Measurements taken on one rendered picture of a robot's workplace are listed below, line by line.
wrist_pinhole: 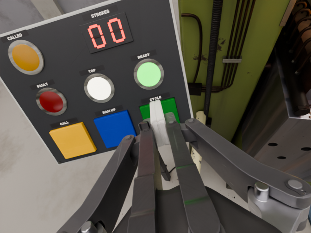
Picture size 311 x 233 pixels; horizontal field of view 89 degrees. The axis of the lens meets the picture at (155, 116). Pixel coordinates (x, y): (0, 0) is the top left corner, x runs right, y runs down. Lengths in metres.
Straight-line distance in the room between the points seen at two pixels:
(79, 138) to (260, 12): 0.52
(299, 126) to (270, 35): 0.25
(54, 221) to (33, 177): 0.50
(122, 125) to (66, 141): 0.13
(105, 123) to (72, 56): 0.14
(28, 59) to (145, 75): 0.21
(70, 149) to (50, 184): 1.39
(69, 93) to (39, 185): 1.56
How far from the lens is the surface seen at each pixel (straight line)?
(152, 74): 0.31
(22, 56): 0.37
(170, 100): 0.32
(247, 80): 0.66
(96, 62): 0.32
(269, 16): 0.54
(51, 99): 0.37
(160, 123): 0.16
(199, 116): 0.78
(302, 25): 0.68
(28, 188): 1.94
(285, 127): 0.54
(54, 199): 1.71
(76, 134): 0.38
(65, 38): 0.34
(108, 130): 0.35
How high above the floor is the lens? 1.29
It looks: 54 degrees down
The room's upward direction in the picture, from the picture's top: 19 degrees counter-clockwise
